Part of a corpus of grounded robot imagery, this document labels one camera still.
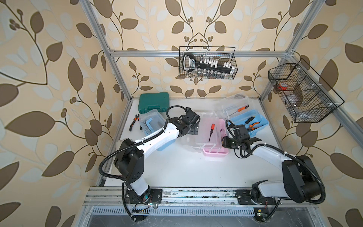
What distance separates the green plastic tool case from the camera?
1113 mm

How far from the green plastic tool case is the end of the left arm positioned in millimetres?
437

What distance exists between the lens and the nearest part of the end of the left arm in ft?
1.94
